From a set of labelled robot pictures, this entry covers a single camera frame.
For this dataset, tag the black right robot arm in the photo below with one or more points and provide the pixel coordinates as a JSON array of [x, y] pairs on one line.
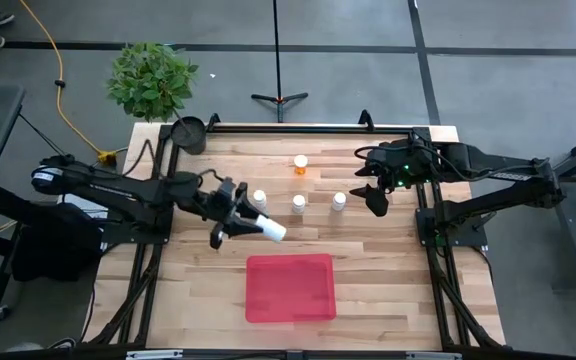
[[498, 172]]

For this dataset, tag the black bag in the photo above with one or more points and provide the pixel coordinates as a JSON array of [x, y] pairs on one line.
[[53, 245]]

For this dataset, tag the red plastic basket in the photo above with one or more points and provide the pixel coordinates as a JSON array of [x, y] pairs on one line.
[[288, 290]]

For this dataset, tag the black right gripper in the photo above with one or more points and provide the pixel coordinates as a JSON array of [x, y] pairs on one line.
[[398, 160]]

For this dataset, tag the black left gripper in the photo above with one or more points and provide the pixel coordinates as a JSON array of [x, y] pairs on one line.
[[220, 202]]

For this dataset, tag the green leafy plant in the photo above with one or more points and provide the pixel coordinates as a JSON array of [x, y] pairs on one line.
[[150, 82]]

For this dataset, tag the black frame clamp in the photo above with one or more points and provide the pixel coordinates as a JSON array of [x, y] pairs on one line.
[[366, 121], [213, 122]]

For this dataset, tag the black tripod stand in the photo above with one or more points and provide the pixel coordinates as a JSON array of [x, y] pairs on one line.
[[279, 100]]

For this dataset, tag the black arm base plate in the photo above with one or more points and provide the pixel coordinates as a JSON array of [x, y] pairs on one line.
[[118, 236], [473, 237]]

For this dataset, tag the white paper sheet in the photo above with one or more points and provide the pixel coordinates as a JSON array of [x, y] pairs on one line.
[[85, 207]]

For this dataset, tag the black plant pot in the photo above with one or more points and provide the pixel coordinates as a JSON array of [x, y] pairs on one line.
[[188, 135]]

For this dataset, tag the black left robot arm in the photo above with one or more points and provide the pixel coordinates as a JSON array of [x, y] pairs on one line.
[[118, 190]]

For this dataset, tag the silver frame bracket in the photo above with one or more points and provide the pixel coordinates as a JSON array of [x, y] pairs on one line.
[[154, 354], [433, 355]]

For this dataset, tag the black metal table frame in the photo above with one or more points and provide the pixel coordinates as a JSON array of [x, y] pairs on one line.
[[318, 129]]

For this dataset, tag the orange pill bottle white cap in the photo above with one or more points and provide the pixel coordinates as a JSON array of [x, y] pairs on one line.
[[300, 165]]

